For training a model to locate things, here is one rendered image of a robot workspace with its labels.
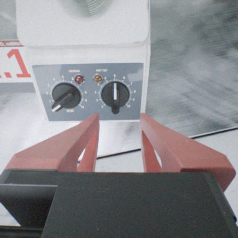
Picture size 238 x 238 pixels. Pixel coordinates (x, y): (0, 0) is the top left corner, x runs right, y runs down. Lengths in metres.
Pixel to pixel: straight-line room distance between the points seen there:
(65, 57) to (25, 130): 0.14
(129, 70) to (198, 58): 0.12
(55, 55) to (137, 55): 0.08
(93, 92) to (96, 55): 0.04
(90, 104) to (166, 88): 0.11
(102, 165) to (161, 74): 0.16
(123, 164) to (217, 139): 0.15
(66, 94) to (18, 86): 0.11
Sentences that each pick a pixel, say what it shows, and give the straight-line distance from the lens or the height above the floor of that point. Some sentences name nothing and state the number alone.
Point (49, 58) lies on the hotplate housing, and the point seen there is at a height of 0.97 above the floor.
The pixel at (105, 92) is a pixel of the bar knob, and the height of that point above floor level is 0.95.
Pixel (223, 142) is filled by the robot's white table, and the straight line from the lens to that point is 0.29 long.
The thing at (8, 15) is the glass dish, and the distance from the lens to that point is 0.29.
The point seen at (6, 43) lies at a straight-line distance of 0.25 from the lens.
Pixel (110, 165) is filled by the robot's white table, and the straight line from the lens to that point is 0.26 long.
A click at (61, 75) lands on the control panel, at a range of 0.19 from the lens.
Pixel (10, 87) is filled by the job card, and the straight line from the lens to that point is 0.28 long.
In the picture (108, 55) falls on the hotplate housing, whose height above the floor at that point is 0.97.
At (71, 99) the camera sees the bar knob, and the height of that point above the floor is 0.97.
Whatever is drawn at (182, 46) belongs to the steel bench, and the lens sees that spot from 0.27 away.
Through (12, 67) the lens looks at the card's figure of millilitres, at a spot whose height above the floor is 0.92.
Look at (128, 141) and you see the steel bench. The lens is 0.25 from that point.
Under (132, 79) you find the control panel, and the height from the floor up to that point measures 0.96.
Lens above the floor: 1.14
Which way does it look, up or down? 85 degrees down
